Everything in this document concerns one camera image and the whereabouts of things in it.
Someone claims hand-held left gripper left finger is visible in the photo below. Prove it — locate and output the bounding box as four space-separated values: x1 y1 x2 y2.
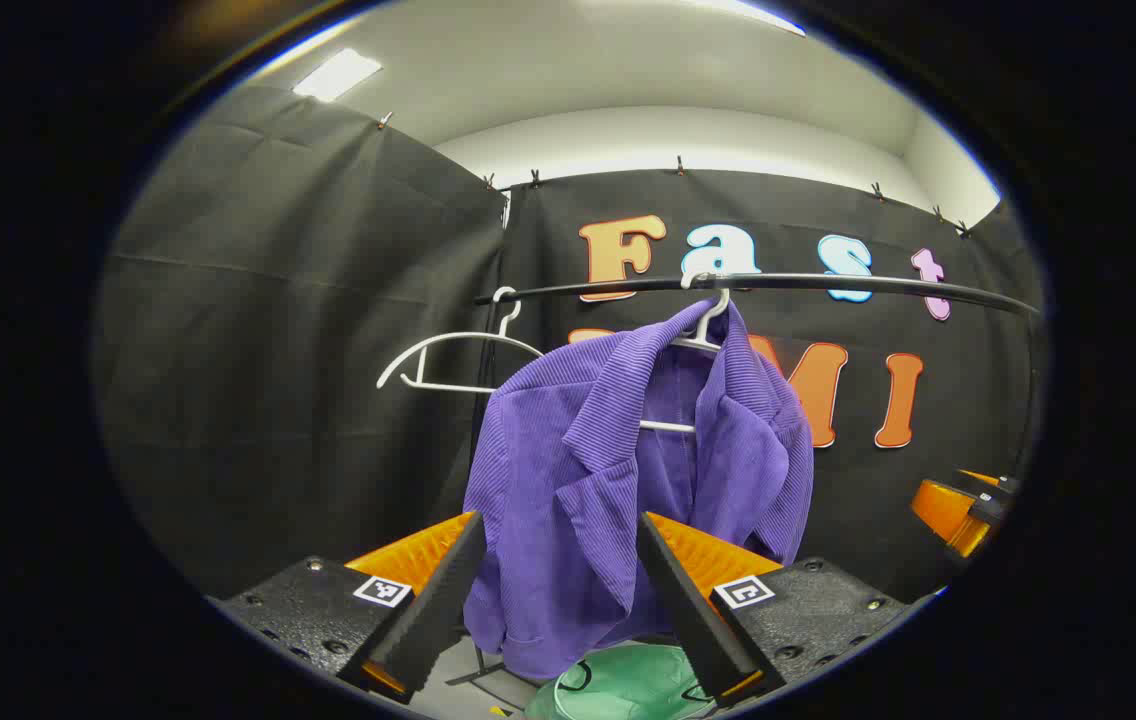
208 510 487 706

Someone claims black clothes rack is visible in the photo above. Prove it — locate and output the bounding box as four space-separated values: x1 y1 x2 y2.
446 272 1044 691

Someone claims purple corduroy jacket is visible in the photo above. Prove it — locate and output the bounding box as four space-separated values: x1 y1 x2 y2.
463 298 815 683

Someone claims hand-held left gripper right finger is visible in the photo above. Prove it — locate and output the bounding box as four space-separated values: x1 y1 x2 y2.
636 512 909 707

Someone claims ceiling light panel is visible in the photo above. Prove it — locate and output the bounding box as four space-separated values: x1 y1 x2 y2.
292 47 383 103

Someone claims white plastic hanger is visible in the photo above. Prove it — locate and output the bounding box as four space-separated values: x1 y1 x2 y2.
376 287 546 394
640 272 734 435

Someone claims green laundry hamper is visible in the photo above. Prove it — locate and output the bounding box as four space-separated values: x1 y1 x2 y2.
526 643 719 720

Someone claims black backdrop cloth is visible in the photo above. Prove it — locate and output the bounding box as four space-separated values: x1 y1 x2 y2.
93 85 1044 601

